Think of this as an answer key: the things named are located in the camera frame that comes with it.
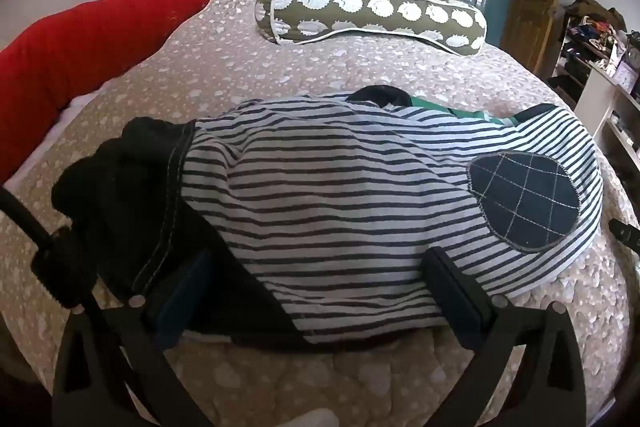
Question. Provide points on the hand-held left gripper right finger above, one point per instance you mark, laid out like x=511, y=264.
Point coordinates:
x=455, y=302

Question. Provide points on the green striped cloth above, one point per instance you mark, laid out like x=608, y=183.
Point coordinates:
x=465, y=114

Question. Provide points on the white bed sheet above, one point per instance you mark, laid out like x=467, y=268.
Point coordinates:
x=80, y=107

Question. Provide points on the beige spotted quilt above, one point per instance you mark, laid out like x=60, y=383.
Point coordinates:
x=240, y=72

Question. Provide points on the striped pants with dark waistband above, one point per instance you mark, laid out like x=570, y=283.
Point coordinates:
x=325, y=207

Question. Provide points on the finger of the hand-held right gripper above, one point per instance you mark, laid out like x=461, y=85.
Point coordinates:
x=625, y=234

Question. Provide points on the red patterned pillow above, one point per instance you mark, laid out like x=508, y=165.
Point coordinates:
x=100, y=37

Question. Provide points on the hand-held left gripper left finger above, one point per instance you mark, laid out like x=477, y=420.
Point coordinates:
x=180, y=294

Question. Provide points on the cluttered shoe shelf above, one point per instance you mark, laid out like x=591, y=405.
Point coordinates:
x=585, y=42

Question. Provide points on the olive bolster pillow white print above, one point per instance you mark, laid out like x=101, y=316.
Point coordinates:
x=370, y=9

